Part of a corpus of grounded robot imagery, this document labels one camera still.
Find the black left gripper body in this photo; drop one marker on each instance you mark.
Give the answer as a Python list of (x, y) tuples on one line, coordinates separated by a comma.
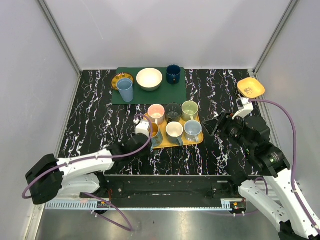
[(146, 136)]

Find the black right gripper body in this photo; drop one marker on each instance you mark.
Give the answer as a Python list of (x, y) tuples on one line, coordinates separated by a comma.
[(233, 128)]

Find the white mug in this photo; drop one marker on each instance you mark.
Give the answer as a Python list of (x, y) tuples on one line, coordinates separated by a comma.
[(192, 130)]

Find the blue and beige mug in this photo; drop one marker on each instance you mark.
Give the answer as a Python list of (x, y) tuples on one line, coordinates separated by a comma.
[(156, 135)]

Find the sage green mug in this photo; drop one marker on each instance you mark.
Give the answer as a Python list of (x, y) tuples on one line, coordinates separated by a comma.
[(189, 110)]

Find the pink mug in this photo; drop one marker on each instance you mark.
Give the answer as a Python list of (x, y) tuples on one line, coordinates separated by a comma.
[(156, 113)]

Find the grey-blue mug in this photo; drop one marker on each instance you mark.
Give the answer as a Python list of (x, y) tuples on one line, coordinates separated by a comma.
[(174, 132)]

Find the dark grey mug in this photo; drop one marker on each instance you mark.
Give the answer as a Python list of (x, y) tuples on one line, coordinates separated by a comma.
[(173, 112)]

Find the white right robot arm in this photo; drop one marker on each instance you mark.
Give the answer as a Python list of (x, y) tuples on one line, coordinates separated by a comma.
[(253, 135)]

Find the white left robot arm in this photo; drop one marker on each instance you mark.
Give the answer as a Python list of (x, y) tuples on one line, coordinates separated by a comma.
[(46, 179)]

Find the navy blue mug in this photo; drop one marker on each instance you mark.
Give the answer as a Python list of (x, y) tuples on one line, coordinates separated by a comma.
[(173, 73)]

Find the orange plastic tray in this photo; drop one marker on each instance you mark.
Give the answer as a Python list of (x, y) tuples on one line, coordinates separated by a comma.
[(166, 144)]

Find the yellow square dish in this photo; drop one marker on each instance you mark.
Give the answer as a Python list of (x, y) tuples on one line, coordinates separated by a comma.
[(250, 88)]

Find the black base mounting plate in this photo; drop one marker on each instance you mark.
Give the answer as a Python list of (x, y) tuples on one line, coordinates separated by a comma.
[(166, 191)]

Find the dark green placemat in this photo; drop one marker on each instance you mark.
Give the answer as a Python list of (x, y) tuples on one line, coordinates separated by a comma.
[(165, 94)]

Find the light blue plastic cup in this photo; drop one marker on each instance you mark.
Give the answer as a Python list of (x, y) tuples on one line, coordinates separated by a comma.
[(125, 88)]

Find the cream ceramic bowl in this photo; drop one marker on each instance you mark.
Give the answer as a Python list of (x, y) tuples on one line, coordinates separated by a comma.
[(149, 79)]

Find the yellow patterned saucer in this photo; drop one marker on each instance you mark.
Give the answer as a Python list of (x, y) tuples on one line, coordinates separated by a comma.
[(122, 75)]

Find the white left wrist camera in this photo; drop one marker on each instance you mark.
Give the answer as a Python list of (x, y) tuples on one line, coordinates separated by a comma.
[(142, 127)]

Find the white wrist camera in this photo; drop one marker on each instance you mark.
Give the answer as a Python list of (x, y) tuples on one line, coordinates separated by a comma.
[(142, 127), (245, 107)]

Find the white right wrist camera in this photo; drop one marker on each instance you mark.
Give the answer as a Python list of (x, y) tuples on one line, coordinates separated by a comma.
[(245, 107)]

